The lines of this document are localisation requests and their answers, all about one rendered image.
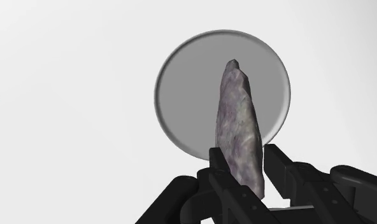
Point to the grey purple mottled stone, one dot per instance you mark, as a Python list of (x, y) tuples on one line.
[(238, 124)]

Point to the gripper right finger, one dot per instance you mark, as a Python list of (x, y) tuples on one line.
[(315, 186)]

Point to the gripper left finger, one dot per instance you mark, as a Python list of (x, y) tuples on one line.
[(225, 192)]

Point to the grey round plate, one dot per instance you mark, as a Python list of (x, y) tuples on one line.
[(188, 96)]

